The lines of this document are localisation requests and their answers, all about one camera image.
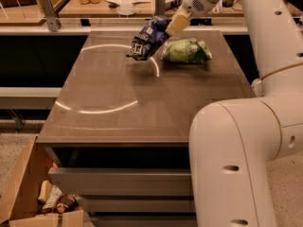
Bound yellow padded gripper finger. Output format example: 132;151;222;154
165;10;191;36

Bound blue chip bag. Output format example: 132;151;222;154
128;16;170;61

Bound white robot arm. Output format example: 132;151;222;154
169;0;303;227

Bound green chip bag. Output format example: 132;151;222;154
162;38;212;64

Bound grey power strip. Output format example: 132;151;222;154
165;0;183;10

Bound white patterned cup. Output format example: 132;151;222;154
212;0;223;13

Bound dark round cup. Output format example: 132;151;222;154
223;0;235;8

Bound clear lidded cup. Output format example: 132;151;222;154
116;0;136;16

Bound clear sanitizer bottle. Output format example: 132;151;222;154
251;79;263;97

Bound grey drawer cabinet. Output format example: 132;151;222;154
37;30;254;219

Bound top grey drawer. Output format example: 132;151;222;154
48;167;192;197

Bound grey drawer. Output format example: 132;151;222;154
76;196;195;213
91;216;198;227
48;167;192;197

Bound middle grey drawer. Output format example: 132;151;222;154
76;196;195;213

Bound cardboard box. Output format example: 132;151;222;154
0;137;84;227

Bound bottom grey drawer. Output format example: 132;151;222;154
91;216;198;227

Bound snack packs in box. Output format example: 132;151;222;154
38;180;78;214

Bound middle metal bracket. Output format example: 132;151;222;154
154;0;166;15

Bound metal bracket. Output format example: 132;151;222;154
154;0;166;15
39;0;61;32

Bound left metal bracket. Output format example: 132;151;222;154
39;0;61;32

